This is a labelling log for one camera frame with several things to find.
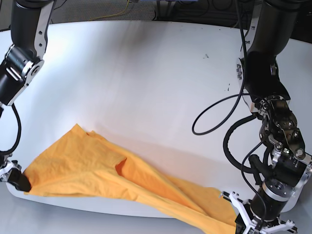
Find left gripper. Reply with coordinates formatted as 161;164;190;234
220;179;297;234

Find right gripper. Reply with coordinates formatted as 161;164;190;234
0;160;31;192

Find orange t-shirt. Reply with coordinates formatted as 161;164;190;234
24;125;236;234

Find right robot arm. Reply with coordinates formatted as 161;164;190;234
0;0;56;192

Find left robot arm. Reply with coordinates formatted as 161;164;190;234
222;0;312;234

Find yellow cable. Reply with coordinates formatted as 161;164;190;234
89;0;130;22

